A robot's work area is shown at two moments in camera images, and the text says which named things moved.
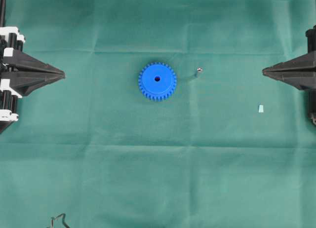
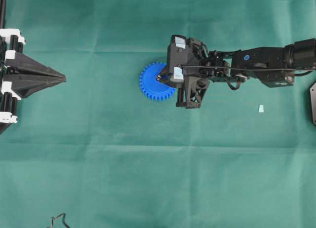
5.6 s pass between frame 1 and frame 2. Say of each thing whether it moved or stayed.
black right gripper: moved
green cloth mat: stayed
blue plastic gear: stayed
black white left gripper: stayed
